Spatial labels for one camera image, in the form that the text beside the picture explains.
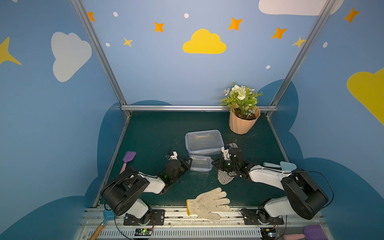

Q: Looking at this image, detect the teal silicone spatula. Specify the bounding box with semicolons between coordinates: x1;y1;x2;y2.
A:
263;161;297;172

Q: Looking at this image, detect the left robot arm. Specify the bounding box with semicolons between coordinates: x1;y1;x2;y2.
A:
102;156;193;225

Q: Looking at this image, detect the small clear lunch box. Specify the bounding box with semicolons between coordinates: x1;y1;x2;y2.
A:
190;155;213;172

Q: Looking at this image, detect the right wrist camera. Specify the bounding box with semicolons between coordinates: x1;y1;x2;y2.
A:
221;146;232;161

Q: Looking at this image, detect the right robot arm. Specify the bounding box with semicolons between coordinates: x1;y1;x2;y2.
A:
212;144;332;225

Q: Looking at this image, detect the aluminium frame right post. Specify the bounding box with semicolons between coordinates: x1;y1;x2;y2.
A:
266;0;337;119

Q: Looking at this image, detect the aluminium frame rear bar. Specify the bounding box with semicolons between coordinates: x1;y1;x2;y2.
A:
120;104;279;113

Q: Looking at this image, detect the purple silicone spatula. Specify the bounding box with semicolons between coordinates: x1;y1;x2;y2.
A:
120;151;137;173

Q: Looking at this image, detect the right circuit board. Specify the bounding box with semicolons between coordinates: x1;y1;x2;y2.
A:
260;228;279;240

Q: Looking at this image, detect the circuit board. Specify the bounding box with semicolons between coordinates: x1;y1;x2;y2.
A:
134;229;153;237
260;228;279;240

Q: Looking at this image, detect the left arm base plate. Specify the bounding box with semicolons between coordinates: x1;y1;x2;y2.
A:
123;209;165;226

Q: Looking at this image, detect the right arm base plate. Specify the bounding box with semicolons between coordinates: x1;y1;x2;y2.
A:
240;208;285;225

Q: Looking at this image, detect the purple pink toy shovel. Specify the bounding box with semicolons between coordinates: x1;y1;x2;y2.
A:
283;225;328;240

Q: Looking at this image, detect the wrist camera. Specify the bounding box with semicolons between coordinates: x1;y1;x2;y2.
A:
168;151;178;161
221;146;232;161

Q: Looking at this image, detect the aluminium front rail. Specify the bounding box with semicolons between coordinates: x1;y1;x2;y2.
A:
97;206;334;240

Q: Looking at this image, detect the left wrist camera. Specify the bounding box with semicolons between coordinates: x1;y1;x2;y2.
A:
168;151;178;161

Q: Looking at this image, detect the blue rake wooden handle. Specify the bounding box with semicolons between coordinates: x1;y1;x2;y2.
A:
90;210;115;240

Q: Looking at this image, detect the large clear lunch box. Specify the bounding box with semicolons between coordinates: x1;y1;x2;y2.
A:
185;130;225;156

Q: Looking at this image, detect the aluminium frame left post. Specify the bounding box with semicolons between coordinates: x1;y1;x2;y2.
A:
71;0;131;118

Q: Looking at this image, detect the aluminium frame post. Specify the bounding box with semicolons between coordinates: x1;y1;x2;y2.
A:
71;0;131;118
266;0;337;119

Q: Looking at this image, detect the left circuit board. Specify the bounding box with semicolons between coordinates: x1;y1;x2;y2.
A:
134;229;153;237

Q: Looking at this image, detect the white knit work glove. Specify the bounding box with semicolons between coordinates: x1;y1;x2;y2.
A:
186;188;230;221

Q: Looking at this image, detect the potted artificial flower plant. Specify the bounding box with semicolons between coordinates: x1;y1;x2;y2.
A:
220;84;263;135

